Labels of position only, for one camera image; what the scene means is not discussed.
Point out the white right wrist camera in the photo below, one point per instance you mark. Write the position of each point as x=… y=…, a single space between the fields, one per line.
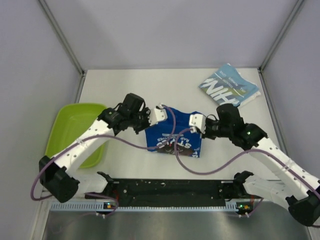
x=197 y=123

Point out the lime green plastic tray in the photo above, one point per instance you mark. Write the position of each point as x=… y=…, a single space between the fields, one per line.
x=71 y=122

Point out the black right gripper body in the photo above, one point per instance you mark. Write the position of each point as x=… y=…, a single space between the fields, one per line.
x=215 y=129

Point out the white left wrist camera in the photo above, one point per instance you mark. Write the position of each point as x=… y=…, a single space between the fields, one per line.
x=157 y=115

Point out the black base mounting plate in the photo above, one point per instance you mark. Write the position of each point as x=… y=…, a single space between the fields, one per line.
x=162 y=193

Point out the royal blue t-shirt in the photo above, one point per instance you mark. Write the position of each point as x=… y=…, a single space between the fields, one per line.
x=188 y=144

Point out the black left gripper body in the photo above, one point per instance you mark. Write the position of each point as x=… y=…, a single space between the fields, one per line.
x=139 y=120

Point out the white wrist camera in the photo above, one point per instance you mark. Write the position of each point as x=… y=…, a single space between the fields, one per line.
x=197 y=123
x=157 y=115

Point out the light blue printed folded t-shirt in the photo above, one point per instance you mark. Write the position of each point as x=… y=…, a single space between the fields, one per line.
x=227 y=86

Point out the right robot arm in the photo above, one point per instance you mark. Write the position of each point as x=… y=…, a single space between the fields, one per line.
x=298 y=192

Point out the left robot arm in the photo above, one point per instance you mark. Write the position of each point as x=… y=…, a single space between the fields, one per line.
x=58 y=175

